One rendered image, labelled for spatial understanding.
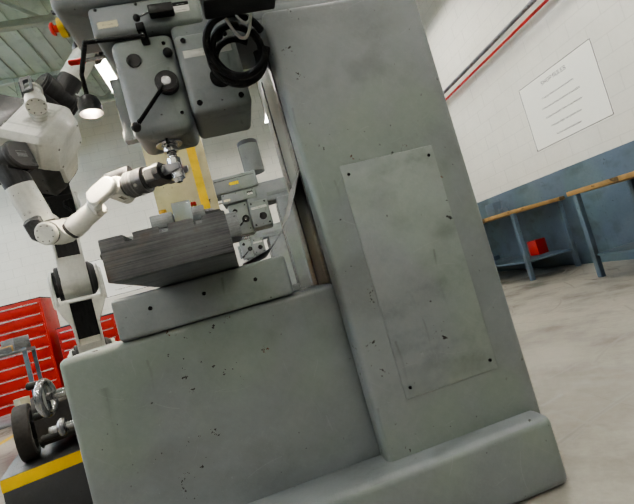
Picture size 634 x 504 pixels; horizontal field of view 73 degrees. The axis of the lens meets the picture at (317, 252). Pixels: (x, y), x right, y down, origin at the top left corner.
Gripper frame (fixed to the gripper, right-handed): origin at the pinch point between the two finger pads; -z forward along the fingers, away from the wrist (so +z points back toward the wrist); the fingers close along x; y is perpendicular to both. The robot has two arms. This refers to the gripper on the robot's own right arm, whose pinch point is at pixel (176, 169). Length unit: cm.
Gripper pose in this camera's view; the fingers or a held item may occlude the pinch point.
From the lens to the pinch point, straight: 151.7
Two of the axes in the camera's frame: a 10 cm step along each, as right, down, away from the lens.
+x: 2.0, 0.0, 9.8
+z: -9.4, 2.7, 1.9
